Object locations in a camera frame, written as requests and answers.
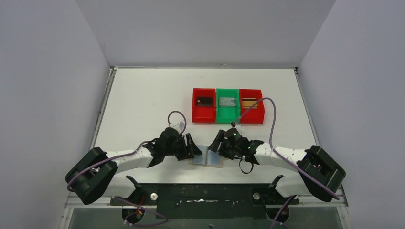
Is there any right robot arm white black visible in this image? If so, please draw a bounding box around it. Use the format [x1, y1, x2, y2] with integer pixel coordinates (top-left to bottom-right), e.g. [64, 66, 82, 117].
[208, 128, 346, 204]

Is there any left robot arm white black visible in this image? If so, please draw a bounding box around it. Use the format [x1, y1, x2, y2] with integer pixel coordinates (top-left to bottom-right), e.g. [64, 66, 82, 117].
[65, 127, 202, 205]

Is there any gold credit card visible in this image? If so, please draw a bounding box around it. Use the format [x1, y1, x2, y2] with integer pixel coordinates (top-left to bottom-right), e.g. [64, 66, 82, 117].
[241, 98, 258, 109]

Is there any silver credit card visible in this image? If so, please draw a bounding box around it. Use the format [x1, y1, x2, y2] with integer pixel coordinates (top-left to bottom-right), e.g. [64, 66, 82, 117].
[219, 97, 236, 107]

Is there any black credit card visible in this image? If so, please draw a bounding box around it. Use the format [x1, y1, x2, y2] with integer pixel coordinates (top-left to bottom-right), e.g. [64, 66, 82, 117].
[195, 97, 213, 107]

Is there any green plastic bin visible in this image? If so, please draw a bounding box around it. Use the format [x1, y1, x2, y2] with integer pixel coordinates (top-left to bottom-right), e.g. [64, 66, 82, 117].
[215, 88, 241, 124]

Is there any left red plastic bin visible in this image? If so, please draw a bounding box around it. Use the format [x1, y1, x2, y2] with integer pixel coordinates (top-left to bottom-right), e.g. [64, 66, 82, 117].
[192, 88, 216, 124]

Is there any red plastic bin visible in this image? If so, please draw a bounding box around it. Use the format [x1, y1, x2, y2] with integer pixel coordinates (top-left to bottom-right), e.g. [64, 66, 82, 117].
[192, 88, 216, 124]
[239, 89, 265, 124]

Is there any right red plastic bin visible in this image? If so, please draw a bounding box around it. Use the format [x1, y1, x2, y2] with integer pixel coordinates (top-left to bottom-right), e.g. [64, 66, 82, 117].
[239, 89, 265, 124]

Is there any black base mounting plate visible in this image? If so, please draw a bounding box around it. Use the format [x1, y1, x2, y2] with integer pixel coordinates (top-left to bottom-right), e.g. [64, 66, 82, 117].
[110, 181, 287, 219]

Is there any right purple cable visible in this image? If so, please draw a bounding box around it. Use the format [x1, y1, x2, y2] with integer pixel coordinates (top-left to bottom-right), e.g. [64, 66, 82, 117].
[230, 97, 341, 229]

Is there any purple cable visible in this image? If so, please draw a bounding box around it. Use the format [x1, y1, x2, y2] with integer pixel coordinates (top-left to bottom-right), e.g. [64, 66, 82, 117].
[230, 97, 341, 229]
[66, 110, 188, 228]

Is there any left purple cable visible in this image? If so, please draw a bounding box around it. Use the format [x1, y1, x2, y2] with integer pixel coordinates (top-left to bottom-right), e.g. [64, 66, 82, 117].
[66, 110, 188, 228]

